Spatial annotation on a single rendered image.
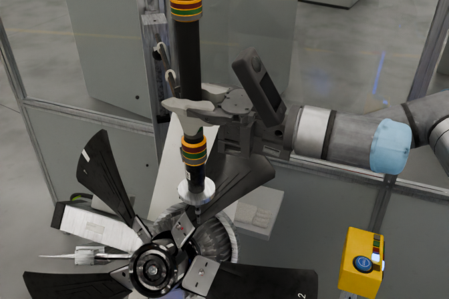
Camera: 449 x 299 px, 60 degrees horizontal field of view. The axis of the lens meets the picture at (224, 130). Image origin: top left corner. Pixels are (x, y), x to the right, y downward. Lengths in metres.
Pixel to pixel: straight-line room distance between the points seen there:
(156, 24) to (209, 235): 0.61
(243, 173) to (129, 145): 1.06
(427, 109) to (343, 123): 0.16
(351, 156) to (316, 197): 1.09
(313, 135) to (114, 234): 0.74
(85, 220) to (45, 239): 1.58
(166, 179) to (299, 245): 0.88
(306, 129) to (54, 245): 2.31
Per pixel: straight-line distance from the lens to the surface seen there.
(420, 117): 0.66
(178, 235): 0.95
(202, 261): 0.97
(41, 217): 2.92
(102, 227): 1.17
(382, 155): 0.56
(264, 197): 1.58
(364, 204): 1.63
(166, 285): 0.92
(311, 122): 0.56
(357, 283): 1.18
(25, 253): 2.75
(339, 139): 0.55
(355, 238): 1.22
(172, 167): 1.19
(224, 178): 0.89
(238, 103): 0.59
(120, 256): 1.11
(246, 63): 0.54
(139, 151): 1.85
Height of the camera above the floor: 1.97
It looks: 35 degrees down
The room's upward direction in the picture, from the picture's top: straight up
